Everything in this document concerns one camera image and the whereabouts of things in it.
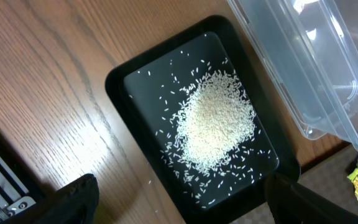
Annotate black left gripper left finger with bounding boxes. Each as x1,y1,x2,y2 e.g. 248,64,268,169
3,174,99,224

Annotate black rectangular tray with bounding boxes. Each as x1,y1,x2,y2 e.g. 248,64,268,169
105,15,301,223

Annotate clear plastic bin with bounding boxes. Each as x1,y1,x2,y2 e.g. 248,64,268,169
229,0,358,151

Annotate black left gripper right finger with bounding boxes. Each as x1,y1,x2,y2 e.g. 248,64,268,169
264,173,358,224

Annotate pile of rice grains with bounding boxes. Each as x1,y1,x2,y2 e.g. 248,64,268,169
172,70,256,175

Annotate brown serving tray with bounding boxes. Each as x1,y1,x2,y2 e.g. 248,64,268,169
228,144,358,224

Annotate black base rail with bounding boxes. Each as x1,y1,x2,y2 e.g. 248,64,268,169
0,133,45,223

